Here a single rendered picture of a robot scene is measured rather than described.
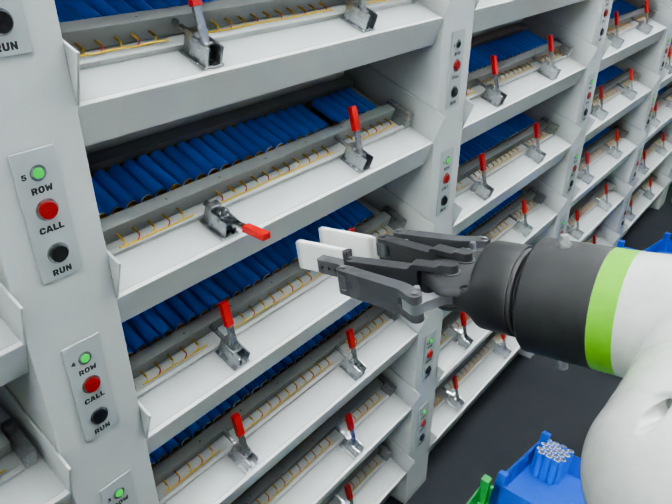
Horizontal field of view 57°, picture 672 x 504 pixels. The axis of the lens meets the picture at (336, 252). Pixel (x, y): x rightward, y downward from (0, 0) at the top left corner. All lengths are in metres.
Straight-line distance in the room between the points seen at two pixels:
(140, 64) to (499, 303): 0.41
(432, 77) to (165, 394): 0.62
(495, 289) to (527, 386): 1.48
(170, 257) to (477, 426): 1.25
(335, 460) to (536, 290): 0.84
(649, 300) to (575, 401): 1.52
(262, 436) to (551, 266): 0.66
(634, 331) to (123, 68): 0.50
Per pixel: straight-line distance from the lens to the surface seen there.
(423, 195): 1.11
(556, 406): 1.92
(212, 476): 0.98
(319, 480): 1.23
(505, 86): 1.37
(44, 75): 0.57
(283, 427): 1.04
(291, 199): 0.83
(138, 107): 0.63
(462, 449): 1.74
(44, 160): 0.58
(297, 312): 0.94
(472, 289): 0.50
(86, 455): 0.75
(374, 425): 1.32
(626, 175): 2.48
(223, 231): 0.74
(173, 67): 0.67
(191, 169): 0.81
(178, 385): 0.83
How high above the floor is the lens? 1.25
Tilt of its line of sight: 29 degrees down
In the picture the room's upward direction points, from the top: straight up
